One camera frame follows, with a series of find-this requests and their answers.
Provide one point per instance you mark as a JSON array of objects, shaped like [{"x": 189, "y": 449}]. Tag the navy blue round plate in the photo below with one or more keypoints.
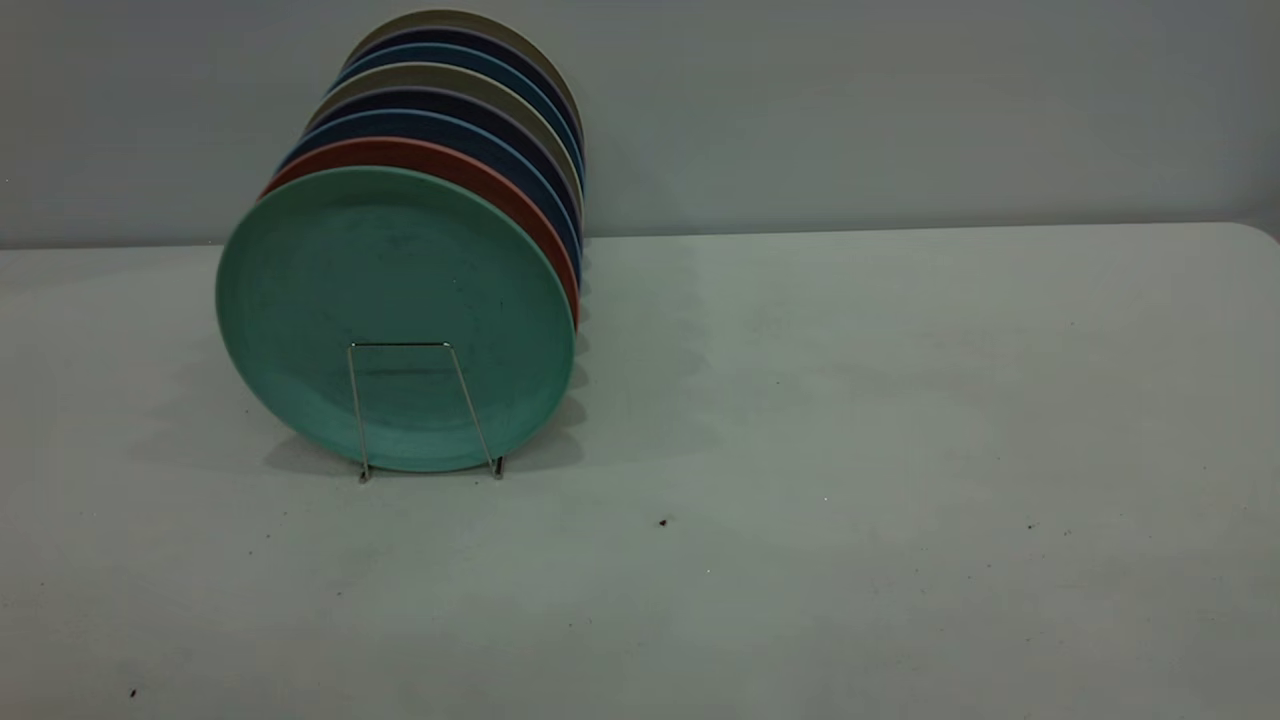
[{"x": 520, "y": 160}]

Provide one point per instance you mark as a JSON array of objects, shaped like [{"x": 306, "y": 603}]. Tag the pink round plate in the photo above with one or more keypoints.
[{"x": 500, "y": 185}]

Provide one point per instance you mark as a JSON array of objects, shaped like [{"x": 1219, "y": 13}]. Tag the teal blue round plate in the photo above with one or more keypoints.
[{"x": 520, "y": 75}]

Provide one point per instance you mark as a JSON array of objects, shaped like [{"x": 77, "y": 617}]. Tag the dark purple round plate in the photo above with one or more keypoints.
[
  {"x": 520, "y": 55},
  {"x": 520, "y": 127}
]

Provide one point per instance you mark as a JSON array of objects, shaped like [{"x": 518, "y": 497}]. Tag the green round plate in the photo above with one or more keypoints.
[{"x": 400, "y": 290}]

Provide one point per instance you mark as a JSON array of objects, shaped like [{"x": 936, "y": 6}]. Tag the beige round plate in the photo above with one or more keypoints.
[
  {"x": 500, "y": 25},
  {"x": 500, "y": 87}
]

